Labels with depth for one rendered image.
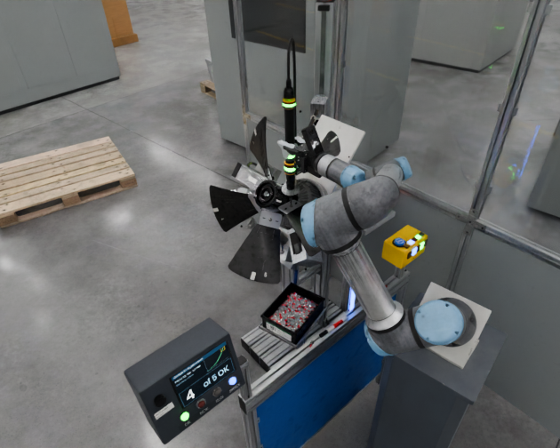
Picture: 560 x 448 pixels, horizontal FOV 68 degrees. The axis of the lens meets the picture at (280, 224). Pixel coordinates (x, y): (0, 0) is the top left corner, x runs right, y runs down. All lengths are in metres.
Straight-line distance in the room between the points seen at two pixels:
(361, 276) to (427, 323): 0.23
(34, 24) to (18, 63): 0.56
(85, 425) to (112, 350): 0.46
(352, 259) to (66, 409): 2.03
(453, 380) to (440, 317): 0.27
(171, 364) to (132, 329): 1.82
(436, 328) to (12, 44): 6.34
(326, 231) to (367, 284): 0.20
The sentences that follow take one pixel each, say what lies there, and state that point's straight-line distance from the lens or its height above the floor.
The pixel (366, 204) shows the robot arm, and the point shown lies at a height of 1.58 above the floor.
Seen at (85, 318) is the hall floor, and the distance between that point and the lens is 3.12.
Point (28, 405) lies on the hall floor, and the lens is 2.86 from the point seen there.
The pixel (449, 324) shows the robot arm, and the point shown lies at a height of 1.25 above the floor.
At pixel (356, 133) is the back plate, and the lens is 1.88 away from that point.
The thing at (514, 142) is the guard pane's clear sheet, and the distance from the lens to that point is 1.86.
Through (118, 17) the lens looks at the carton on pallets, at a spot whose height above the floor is 0.48.
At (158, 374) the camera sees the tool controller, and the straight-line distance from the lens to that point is 1.11.
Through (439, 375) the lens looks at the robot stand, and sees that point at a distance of 1.42.
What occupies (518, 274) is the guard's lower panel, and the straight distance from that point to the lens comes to 2.10.
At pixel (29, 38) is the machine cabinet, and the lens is 6.88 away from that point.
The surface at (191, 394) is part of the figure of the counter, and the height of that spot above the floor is 1.16.
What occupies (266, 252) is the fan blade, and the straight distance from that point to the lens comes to 1.71.
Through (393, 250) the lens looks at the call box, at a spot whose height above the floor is 1.05.
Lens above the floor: 2.15
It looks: 38 degrees down
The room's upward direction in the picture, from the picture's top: 2 degrees counter-clockwise
